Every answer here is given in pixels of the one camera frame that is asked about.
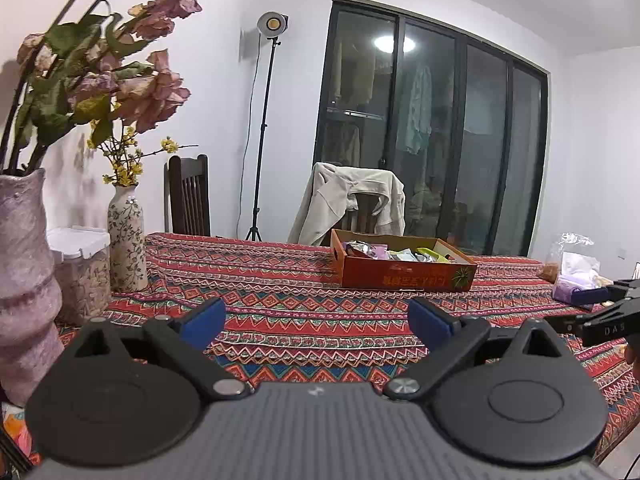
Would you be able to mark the black framed sliding glass door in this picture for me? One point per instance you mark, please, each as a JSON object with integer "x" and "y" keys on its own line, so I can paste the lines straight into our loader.
{"x": 360, "y": 85}

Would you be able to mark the brown chair under jacket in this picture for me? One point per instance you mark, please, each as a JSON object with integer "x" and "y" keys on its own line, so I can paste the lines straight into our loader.
{"x": 367, "y": 210}

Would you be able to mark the studio light on stand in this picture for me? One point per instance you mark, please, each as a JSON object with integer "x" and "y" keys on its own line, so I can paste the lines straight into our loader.
{"x": 272, "y": 23}

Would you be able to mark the large grey textured vase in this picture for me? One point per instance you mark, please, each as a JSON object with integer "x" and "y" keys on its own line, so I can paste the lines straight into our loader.
{"x": 25, "y": 270}

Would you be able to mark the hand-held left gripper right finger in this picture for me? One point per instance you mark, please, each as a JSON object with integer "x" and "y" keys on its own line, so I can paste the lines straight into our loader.
{"x": 430, "y": 322}

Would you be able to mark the dark wooden chair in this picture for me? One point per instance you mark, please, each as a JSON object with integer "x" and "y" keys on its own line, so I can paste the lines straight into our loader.
{"x": 187, "y": 195}

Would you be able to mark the hanging light blue shirt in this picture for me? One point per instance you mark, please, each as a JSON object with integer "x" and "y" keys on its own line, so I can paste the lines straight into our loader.
{"x": 417, "y": 110}

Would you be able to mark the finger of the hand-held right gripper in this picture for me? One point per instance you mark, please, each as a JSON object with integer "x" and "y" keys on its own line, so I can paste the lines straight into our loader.
{"x": 575, "y": 320}
{"x": 590, "y": 296}

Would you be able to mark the clear storage container white lid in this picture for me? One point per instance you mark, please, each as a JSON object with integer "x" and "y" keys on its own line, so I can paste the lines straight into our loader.
{"x": 82, "y": 280}

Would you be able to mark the small floral ceramic vase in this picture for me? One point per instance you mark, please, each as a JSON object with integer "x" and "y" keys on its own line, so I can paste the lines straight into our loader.
{"x": 127, "y": 245}

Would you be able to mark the clear plastic bag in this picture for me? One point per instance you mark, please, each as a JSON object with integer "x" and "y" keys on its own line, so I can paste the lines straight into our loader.
{"x": 570, "y": 242}

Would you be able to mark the red cardboard box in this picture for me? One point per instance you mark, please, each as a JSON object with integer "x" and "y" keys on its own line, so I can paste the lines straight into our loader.
{"x": 400, "y": 275}

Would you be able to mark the purple tissue pack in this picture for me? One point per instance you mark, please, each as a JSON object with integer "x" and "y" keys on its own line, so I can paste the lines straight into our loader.
{"x": 567, "y": 287}

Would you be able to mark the beige jacket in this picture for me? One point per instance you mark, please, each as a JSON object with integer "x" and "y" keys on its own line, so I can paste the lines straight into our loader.
{"x": 330, "y": 195}

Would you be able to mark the yellow flower sprigs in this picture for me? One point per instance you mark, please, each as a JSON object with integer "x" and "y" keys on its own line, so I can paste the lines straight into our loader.
{"x": 125, "y": 170}

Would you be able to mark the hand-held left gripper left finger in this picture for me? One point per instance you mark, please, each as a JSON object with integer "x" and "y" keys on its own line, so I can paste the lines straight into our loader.
{"x": 205, "y": 322}

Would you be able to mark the dried pink flower bouquet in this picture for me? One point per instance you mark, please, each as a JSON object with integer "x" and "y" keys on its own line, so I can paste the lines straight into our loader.
{"x": 160, "y": 85}

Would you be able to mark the pile of snack packets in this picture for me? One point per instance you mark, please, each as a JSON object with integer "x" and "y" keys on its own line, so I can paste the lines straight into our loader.
{"x": 375, "y": 251}

